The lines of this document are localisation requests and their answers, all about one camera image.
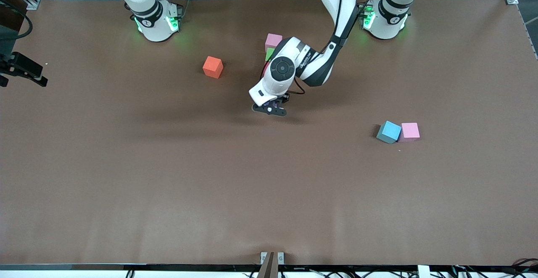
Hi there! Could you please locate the pink foam cube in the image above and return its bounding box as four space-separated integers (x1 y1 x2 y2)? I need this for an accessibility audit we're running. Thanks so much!
398 122 421 143
265 33 283 50

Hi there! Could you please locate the orange foam cube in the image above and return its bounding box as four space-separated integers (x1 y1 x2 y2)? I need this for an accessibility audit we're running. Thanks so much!
202 56 224 79

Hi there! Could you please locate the large table cover sheet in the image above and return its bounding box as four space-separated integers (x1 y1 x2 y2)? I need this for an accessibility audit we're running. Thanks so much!
0 0 538 266

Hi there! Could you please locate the blue foam cube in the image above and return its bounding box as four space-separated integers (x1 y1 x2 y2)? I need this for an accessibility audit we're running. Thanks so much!
376 120 402 145

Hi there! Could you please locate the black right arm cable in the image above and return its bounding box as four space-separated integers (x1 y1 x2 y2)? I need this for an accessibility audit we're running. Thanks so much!
0 0 33 41

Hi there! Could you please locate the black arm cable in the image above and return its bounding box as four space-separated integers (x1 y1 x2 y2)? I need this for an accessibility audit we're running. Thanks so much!
0 0 33 41
293 0 351 96

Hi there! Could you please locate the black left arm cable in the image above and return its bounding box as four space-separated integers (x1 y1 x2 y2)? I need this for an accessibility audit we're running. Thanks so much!
293 0 351 96

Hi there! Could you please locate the small metal bracket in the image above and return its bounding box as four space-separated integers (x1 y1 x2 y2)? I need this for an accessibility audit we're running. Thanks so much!
260 252 285 265

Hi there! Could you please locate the black cable bundle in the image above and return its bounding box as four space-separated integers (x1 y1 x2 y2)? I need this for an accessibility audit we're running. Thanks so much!
452 258 538 278

